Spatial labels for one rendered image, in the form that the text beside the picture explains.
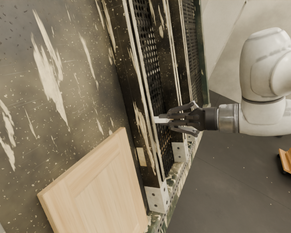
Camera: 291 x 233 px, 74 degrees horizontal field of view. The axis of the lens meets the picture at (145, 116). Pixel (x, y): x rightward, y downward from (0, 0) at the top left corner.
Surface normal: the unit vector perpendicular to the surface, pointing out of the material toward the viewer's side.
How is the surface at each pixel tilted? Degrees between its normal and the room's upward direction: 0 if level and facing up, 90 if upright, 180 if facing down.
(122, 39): 90
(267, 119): 94
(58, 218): 59
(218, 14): 90
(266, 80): 113
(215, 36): 90
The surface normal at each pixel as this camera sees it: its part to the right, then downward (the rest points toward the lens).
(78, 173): 0.89, -0.03
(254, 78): -0.85, 0.42
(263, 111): -0.44, 0.48
